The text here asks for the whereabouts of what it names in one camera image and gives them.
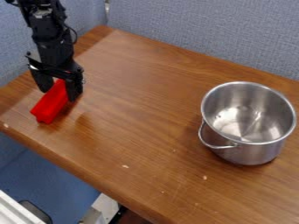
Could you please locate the white table bracket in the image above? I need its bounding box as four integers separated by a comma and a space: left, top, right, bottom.
79, 193, 119, 224

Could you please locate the stainless steel pot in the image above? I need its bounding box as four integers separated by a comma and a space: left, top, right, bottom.
199, 81, 296, 165

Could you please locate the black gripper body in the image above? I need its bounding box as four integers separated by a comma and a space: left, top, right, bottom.
25, 39, 84, 81

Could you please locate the red rectangular block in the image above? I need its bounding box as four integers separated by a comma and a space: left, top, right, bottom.
31, 80, 68, 124

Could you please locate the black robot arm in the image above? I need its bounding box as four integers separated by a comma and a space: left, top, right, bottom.
5, 0, 84, 102

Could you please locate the white ridged object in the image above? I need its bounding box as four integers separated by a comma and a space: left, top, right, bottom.
0, 190, 45, 224

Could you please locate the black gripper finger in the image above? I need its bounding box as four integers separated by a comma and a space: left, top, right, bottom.
65, 80, 84, 102
31, 69, 53, 93

